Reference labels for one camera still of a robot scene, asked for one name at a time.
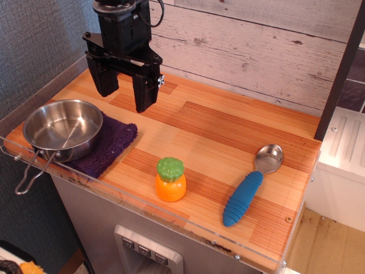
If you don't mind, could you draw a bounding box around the purple knitted cloth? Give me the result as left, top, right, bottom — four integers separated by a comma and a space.
66, 114, 138, 178

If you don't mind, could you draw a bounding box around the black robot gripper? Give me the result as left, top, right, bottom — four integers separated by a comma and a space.
83, 5, 163, 113

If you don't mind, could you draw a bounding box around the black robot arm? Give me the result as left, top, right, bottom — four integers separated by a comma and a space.
83, 1, 164, 113

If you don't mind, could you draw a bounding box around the orange toy carrot green top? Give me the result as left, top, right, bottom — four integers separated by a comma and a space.
155, 157, 187, 202

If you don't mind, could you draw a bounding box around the silver dispenser panel with buttons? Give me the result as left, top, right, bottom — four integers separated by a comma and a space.
114, 224, 184, 273

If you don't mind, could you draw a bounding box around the spoon with blue handle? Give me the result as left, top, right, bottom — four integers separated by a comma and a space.
222, 144, 283, 227

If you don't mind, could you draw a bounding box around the grey toy fridge cabinet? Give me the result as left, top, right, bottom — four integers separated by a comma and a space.
52, 176, 258, 273

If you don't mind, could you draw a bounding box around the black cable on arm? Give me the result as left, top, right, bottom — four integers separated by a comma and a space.
133, 0, 165, 29

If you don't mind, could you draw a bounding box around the silver pot with wire handle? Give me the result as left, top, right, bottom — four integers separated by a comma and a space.
15, 99, 104, 195

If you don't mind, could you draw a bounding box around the clear acrylic table guard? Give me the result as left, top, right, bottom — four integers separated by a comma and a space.
0, 54, 306, 272

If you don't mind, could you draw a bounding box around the dark right shelf post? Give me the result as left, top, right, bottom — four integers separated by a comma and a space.
314, 0, 364, 141

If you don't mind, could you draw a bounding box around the white toy sink unit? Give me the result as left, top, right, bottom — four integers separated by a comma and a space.
305, 107, 364, 231

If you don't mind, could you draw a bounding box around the yellow object bottom left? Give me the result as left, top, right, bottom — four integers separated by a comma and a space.
19, 261, 45, 274

